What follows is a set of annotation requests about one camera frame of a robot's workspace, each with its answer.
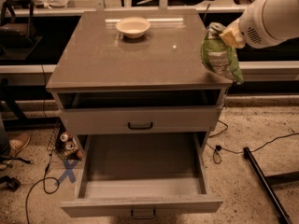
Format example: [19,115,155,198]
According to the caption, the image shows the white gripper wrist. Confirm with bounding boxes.
[220,0,280,49]

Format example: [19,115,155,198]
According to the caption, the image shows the green jalapeno chip bag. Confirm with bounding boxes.
[201,22,244,83]

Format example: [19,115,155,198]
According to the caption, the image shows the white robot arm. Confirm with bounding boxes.
[220,0,299,49]

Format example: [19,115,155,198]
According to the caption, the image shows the grey drawer cabinet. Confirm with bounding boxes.
[47,9,232,147]

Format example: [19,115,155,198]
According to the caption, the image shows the open grey middle drawer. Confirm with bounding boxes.
[62,133,222,217]

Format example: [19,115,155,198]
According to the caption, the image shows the white paper bowl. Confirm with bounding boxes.
[116,17,150,39]

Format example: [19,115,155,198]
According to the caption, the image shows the black metal stand leg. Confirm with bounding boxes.
[243,147,299,224]

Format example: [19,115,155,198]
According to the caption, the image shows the brown soda can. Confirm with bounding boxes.
[77,150,83,160]

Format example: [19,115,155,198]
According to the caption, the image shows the soda can silver top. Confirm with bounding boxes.
[60,133,69,142]

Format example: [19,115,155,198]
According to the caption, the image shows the blue tape cross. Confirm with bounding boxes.
[57,160,78,186]

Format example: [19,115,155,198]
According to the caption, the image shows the black chair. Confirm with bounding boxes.
[0,0,41,61]

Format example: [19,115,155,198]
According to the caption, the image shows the brown shoe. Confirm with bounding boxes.
[0,133,31,170]

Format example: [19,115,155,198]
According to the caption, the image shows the black floor clamp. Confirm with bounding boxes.
[0,175,21,191]

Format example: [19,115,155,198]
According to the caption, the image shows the black top drawer handle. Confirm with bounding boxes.
[127,122,153,130]

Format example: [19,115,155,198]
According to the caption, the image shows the black drawer handle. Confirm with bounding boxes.
[127,122,153,130]
[130,209,156,219]

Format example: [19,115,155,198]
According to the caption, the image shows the black middle drawer handle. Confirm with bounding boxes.
[130,209,156,219]

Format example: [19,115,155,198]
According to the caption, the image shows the wire basket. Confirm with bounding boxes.
[47,122,82,161]

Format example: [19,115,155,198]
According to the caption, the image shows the black cable left floor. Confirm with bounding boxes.
[24,154,61,224]

